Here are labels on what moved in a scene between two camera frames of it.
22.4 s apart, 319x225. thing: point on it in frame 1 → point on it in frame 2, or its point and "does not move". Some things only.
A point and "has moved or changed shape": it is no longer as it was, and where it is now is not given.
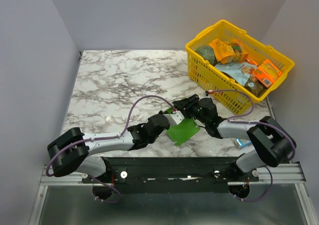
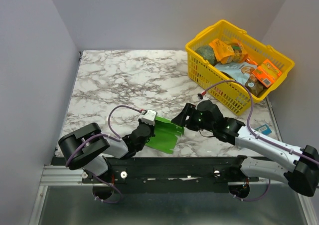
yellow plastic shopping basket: x=214 y=83 does not move
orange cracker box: x=266 y=73 does not move
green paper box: x=180 y=132 has moved or changed shape
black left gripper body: x=160 y=112 → x=151 y=127
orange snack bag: x=231 y=52 does not move
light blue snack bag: x=241 y=71 does not move
